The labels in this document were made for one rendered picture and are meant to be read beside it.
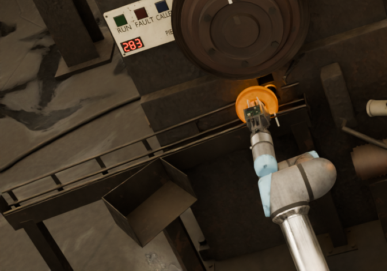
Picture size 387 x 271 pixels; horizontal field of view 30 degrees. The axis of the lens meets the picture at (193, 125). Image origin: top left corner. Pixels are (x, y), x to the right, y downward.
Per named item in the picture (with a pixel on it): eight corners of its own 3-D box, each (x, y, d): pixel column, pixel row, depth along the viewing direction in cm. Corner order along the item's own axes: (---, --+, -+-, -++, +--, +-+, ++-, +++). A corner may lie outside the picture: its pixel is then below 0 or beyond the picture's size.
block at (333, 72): (333, 117, 277) (317, 66, 265) (353, 112, 275) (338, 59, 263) (337, 133, 268) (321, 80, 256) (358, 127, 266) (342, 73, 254)
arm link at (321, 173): (338, 151, 207) (311, 143, 256) (303, 164, 207) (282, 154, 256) (352, 189, 208) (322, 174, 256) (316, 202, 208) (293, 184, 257)
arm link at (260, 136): (276, 151, 251) (253, 157, 253) (273, 141, 254) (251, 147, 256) (269, 138, 246) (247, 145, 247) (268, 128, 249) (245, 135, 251)
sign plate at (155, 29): (123, 54, 269) (103, 12, 260) (189, 33, 264) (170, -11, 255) (122, 57, 268) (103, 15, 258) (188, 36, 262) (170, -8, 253)
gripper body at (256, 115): (262, 101, 256) (267, 126, 248) (269, 116, 262) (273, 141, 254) (242, 108, 258) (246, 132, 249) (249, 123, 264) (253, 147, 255)
